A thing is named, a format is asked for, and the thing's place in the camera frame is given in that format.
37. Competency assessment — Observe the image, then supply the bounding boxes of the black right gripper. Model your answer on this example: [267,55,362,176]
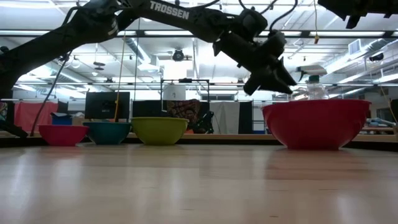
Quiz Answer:
[317,0,373,30]

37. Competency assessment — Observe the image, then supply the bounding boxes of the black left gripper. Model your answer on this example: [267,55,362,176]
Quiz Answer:
[213,30,297,96]

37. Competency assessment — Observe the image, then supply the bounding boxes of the green bowl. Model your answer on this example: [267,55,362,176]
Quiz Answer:
[130,116,190,146]

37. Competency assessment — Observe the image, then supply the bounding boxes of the teal bowl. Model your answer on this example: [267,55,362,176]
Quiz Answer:
[83,121,132,146]

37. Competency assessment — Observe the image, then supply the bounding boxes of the small pink bowl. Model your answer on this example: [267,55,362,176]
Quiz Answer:
[38,124,90,147]

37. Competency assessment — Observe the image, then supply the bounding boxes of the nested rainbow bowls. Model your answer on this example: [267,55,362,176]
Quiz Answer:
[261,99,372,151]

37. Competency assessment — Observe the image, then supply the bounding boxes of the clear spray bottle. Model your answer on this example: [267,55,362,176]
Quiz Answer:
[296,64,330,101]

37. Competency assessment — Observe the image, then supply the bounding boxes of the black panel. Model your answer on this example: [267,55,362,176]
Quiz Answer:
[238,100,254,135]

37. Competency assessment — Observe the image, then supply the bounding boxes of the white hanging cloth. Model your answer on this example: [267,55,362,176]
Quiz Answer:
[209,101,241,135]

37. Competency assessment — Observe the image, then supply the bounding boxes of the white cylinder container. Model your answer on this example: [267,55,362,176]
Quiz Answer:
[162,84,187,101]

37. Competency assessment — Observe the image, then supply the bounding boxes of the black computer monitor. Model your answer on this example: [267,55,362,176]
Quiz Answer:
[84,91,131,121]

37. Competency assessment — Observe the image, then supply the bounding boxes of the blue box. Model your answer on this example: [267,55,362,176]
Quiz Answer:
[50,112,73,126]

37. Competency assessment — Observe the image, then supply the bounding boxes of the red cloth curtain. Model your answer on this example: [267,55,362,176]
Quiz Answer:
[14,101,59,132]

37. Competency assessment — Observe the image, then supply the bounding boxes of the yellow hanging cable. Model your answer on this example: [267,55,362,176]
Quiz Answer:
[313,0,320,45]

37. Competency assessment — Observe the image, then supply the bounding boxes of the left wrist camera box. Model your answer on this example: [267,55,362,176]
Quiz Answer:
[262,29,287,58]

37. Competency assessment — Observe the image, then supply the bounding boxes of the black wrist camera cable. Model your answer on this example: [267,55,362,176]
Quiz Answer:
[268,0,299,32]

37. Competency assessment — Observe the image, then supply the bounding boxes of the black aluminium table frame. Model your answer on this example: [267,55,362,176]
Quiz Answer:
[0,136,398,151]

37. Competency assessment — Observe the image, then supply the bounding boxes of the black metal frame stand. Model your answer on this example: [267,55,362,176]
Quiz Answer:
[160,78,210,103]

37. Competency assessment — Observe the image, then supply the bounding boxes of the black ceiling camera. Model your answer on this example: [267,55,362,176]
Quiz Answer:
[172,48,185,62]

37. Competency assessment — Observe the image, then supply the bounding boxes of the thin yellow cord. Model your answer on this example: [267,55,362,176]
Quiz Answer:
[114,30,126,123]

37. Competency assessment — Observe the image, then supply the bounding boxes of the black arm base cable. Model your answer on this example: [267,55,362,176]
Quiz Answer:
[30,49,74,138]

